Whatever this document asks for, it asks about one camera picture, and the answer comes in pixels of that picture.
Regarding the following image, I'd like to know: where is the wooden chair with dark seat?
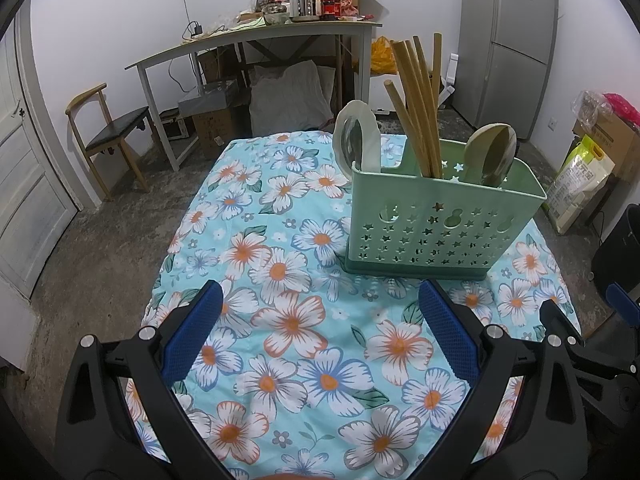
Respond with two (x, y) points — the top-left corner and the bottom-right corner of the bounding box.
(66, 82), (157, 202)

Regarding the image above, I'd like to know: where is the white ceramic spoon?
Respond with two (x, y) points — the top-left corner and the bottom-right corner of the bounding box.
(334, 100), (383, 186)

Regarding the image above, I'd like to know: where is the white panel door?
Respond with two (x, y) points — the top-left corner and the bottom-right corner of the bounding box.
(0, 10), (81, 301)

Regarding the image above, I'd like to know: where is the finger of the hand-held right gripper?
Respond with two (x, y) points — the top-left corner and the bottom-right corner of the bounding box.
(605, 281), (640, 328)
(539, 300), (640, 378)

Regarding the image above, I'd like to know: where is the floral blue blanket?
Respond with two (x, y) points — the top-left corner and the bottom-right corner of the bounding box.
(122, 130), (583, 480)

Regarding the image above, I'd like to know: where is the metal bowl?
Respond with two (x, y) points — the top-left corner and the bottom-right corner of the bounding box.
(262, 2), (292, 26)

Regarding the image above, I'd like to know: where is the black bin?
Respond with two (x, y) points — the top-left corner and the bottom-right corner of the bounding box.
(590, 204), (640, 306)

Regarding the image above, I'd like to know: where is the rice bag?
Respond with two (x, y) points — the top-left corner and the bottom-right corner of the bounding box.
(545, 135), (617, 236)

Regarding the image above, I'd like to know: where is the charger cable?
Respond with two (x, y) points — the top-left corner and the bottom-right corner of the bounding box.
(177, 0), (203, 41)

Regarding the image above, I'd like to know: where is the pink plastic bundle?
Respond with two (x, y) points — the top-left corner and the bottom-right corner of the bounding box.
(602, 92), (640, 128)

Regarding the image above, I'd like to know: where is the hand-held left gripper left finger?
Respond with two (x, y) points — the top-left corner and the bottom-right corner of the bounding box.
(55, 280), (226, 480)

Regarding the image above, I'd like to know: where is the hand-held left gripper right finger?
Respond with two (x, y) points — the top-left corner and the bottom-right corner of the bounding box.
(417, 279), (601, 480)

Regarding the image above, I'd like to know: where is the white desk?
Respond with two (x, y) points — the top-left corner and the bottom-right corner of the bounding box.
(125, 19), (383, 172)

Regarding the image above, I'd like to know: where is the green plastic utensil holder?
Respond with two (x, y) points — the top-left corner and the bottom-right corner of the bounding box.
(342, 137), (547, 281)

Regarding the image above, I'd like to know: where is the cardboard box with plastic cover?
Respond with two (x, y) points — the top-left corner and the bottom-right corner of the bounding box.
(177, 80), (242, 160)

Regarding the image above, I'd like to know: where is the white pillow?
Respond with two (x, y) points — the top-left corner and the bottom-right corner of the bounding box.
(248, 60), (335, 137)

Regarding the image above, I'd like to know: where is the yellow plastic bag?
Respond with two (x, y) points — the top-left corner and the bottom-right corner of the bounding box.
(370, 36), (401, 73)

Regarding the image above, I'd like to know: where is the bamboo chopstick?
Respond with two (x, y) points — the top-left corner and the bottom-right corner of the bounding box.
(402, 40), (443, 179)
(412, 35), (443, 179)
(391, 41), (441, 179)
(431, 32), (445, 179)
(384, 80), (441, 179)

